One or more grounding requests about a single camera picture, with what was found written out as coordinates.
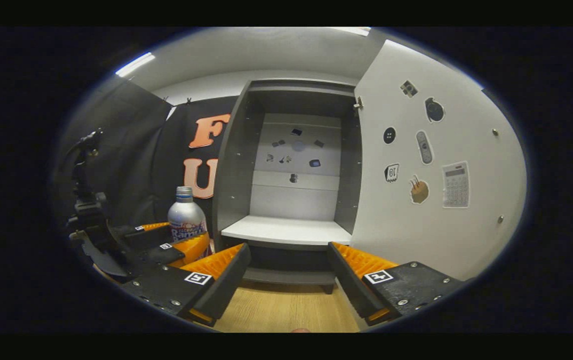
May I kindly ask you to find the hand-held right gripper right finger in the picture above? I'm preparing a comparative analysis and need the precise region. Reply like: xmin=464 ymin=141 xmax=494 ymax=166
xmin=327 ymin=241 xmax=465 ymax=327

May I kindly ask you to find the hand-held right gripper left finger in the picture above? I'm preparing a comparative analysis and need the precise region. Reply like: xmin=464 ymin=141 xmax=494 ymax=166
xmin=121 ymin=242 xmax=252 ymax=328

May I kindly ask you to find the pink and white bottle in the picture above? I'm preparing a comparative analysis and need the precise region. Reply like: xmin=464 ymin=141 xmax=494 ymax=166
xmin=167 ymin=186 xmax=212 ymax=257

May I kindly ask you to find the grey cabinet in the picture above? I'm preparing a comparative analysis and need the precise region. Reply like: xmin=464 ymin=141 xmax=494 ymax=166
xmin=211 ymin=79 xmax=363 ymax=295

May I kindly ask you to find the cream cabinet door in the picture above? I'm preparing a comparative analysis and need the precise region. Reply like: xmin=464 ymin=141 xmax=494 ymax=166
xmin=350 ymin=39 xmax=528 ymax=282

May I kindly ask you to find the white cabinet shelf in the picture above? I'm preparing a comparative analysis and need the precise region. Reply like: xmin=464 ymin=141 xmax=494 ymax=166
xmin=220 ymin=215 xmax=353 ymax=247

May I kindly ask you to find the black backdrop cloth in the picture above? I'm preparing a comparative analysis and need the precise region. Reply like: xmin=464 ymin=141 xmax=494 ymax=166
xmin=54 ymin=75 xmax=240 ymax=241

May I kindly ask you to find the ceiling light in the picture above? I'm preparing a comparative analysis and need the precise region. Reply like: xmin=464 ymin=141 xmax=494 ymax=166
xmin=115 ymin=51 xmax=156 ymax=78
xmin=331 ymin=26 xmax=371 ymax=37

